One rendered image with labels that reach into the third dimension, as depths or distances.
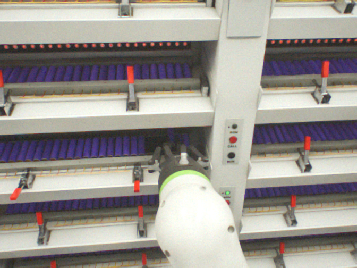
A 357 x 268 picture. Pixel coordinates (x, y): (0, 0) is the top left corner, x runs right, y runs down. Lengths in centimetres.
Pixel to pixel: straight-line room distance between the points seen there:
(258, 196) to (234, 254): 54
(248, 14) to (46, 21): 37
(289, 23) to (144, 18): 28
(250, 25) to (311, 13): 13
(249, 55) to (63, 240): 68
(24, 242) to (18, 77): 44
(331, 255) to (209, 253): 82
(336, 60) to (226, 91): 36
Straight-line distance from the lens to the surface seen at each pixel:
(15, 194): 74
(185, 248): 38
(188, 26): 59
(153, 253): 101
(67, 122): 66
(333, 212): 103
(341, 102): 78
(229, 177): 75
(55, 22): 60
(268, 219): 94
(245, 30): 61
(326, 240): 116
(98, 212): 89
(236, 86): 64
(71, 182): 77
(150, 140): 82
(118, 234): 88
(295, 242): 112
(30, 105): 71
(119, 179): 75
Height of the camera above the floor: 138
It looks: 28 degrees down
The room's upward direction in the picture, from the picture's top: straight up
